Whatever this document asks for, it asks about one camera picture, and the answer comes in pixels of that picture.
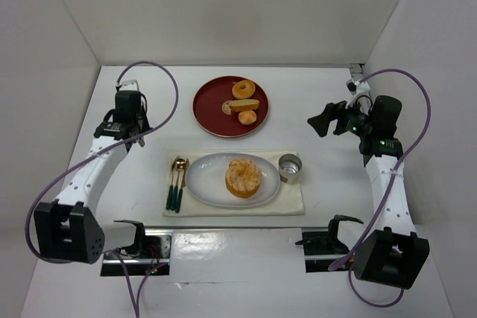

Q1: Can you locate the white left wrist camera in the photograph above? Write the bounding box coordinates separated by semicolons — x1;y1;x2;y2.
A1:
116;79;140;92

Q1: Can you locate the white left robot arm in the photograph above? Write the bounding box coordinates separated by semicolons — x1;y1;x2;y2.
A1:
34;90;151;264

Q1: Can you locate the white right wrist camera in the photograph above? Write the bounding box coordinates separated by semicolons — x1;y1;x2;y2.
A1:
346;79;370;96

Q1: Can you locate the gold spoon green handle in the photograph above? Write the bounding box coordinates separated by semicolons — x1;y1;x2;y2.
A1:
171;158;186;210

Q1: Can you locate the small round bun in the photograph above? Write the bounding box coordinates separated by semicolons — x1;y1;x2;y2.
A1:
238;110;257;126

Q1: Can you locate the plain ring donut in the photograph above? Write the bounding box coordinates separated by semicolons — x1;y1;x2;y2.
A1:
232;80;256;100

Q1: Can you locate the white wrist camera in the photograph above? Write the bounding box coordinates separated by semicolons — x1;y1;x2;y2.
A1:
116;79;140;92
346;79;370;96

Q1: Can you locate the orange round cake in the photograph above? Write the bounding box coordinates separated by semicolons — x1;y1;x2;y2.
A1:
225;177;262;199

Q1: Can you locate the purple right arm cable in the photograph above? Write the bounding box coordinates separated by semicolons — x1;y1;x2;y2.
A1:
327;68;432;308

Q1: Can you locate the sliced bread loaf piece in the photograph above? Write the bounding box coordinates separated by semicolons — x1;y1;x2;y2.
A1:
228;99;259;112

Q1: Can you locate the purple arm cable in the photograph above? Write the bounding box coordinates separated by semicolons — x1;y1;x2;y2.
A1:
24;60;180;317
327;68;432;308

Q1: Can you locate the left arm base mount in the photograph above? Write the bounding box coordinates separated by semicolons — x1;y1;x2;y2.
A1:
100;229;173;277

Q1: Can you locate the dark red round tray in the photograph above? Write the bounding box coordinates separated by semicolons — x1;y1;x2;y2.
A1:
192;75;269;139

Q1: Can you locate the pale blue oval plate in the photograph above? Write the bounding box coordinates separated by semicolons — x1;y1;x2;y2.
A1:
186;152;280;209

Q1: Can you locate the steel cup with cork base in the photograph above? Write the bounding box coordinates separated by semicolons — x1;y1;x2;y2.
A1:
278;153;303;184

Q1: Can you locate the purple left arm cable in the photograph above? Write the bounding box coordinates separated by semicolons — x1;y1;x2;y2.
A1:
24;60;180;317

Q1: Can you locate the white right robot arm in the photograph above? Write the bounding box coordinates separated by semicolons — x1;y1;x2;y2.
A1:
307;95;430;290

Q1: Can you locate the sugared twisted donut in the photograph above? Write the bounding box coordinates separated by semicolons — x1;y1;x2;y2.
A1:
225;158;262;191

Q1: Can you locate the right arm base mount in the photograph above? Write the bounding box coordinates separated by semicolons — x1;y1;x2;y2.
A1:
295;231;349;273

